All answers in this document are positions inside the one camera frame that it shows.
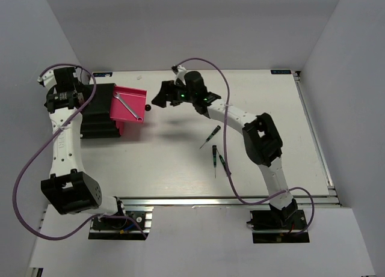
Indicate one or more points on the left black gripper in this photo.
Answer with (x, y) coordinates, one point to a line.
(81, 88)

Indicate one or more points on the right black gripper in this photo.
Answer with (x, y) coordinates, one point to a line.
(167, 88)

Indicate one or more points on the silver combination wrench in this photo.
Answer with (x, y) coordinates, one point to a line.
(127, 108)

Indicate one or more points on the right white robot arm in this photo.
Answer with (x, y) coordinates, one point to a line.
(263, 144)

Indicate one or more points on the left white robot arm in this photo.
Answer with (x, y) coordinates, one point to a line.
(76, 111)

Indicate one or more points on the blue label sticker left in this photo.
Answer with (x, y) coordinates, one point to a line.
(102, 74)

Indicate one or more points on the blue label sticker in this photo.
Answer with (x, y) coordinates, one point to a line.
(102, 74)
(280, 72)

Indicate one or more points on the black drawer cabinet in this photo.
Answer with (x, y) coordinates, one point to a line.
(96, 120)

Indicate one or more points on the small precision screwdriver upper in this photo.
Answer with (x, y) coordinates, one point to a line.
(212, 134)

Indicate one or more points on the small precision screwdriver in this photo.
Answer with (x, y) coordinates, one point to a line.
(214, 158)
(223, 162)
(212, 134)

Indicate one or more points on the small precision screwdriver middle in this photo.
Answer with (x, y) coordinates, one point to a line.
(214, 158)

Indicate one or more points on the small precision screwdriver lower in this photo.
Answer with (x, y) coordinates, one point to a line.
(223, 162)

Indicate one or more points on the blue label sticker right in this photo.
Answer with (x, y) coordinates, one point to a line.
(280, 72)

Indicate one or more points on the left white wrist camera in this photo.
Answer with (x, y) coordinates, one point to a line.
(47, 80)

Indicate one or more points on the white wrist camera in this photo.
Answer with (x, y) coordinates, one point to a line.
(179, 73)
(47, 80)

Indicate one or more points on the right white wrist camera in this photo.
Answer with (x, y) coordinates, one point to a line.
(179, 73)

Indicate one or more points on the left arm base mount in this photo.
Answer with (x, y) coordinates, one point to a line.
(136, 228)

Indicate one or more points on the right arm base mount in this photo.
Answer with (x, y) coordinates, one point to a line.
(267, 228)

